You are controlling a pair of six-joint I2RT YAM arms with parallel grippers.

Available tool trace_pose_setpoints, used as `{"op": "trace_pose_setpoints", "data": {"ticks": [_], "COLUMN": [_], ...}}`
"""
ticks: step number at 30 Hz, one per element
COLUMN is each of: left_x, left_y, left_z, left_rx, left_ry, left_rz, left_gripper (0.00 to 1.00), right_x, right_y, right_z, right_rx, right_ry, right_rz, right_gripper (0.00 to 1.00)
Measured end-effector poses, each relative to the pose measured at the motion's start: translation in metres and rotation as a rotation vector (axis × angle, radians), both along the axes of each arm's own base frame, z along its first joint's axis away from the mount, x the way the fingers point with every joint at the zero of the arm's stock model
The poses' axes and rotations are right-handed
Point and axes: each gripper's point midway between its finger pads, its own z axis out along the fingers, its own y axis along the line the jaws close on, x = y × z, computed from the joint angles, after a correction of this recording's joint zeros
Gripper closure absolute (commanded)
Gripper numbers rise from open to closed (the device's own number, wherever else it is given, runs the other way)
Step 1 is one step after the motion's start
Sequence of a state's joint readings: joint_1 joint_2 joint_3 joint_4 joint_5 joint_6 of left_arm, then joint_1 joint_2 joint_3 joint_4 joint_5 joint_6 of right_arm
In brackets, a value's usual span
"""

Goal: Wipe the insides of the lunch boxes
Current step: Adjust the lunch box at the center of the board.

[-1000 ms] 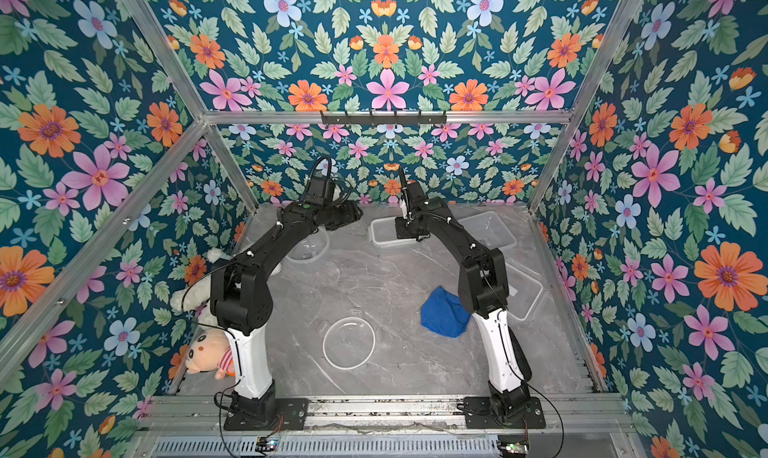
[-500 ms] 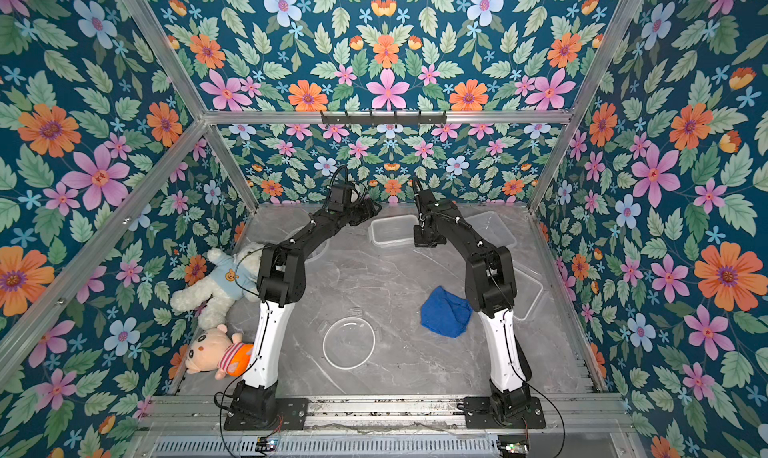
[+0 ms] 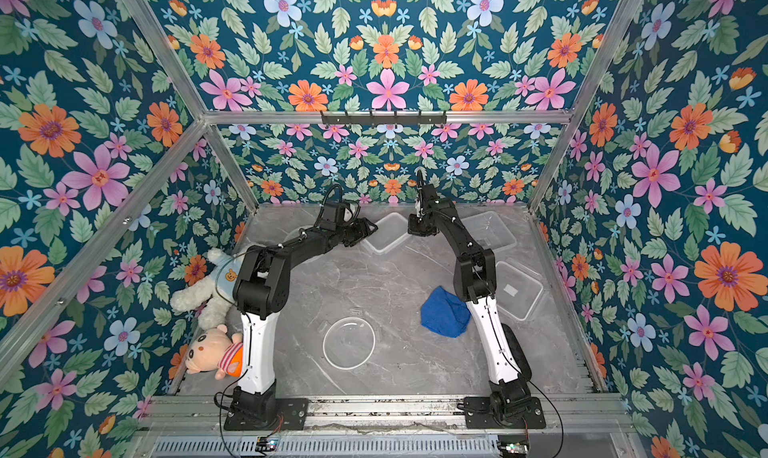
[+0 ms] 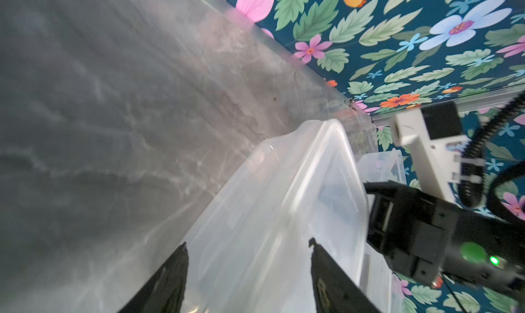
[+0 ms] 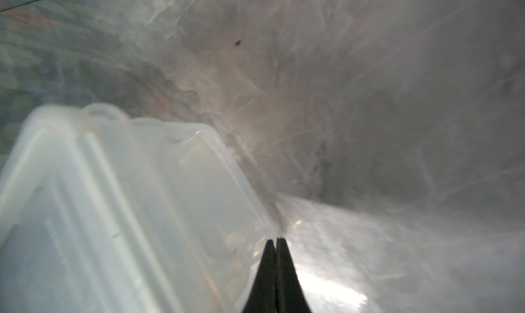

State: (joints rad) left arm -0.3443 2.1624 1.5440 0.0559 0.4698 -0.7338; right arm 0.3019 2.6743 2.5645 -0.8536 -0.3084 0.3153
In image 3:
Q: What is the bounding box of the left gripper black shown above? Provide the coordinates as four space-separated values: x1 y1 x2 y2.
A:
334 216 379 247

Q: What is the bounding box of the rectangular clear lunch box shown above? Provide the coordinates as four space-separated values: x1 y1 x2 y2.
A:
362 213 411 255

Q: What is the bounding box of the square clear lunch box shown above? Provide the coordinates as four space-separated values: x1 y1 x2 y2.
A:
462 211 517 252

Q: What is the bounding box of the blue cleaning cloth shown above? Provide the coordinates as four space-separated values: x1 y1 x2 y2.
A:
420 286 471 338

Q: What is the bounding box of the round clear box lid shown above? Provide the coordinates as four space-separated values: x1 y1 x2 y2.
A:
322 317 376 371

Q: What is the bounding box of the square clear box lid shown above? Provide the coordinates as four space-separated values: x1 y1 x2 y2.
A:
495 262 543 322

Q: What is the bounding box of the round clear lunch box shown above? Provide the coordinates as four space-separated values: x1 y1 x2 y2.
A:
282 226 317 247

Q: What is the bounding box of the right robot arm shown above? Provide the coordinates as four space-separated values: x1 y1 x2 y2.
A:
408 181 540 427

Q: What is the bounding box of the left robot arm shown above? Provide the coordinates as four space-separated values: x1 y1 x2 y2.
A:
225 201 378 430

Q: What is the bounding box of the white teddy bear blue shirt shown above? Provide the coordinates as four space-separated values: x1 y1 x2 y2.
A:
170 248 243 330

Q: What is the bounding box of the pink doll orange outfit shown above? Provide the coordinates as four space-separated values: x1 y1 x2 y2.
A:
185 325 244 380

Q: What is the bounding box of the white ventilation grille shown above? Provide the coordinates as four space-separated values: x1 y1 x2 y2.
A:
150 435 501 457

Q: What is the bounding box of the black hook rail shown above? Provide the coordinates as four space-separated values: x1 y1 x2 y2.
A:
320 111 448 126

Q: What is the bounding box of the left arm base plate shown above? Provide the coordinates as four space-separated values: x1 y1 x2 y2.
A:
223 395 309 432

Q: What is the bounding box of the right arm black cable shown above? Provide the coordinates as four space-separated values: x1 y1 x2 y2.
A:
515 361 565 458

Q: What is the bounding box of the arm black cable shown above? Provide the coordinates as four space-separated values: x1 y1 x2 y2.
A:
515 361 565 458
213 367 250 458

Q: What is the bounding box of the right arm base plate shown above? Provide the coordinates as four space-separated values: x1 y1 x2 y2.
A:
457 395 546 430

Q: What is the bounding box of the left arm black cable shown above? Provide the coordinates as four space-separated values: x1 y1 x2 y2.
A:
213 367 250 458

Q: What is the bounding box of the aluminium front rail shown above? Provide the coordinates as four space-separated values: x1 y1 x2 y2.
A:
139 393 635 434

